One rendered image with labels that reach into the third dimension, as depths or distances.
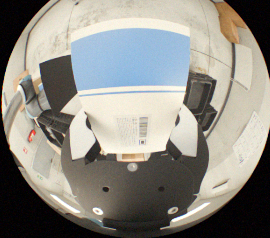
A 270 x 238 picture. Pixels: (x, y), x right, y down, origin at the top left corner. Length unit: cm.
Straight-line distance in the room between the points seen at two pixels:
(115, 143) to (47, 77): 43
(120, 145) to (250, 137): 263
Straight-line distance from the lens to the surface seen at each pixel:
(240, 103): 263
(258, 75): 255
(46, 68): 49
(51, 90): 49
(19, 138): 363
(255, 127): 256
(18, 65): 372
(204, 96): 110
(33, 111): 61
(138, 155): 95
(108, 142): 15
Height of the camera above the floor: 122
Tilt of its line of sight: 58 degrees down
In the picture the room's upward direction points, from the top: 175 degrees clockwise
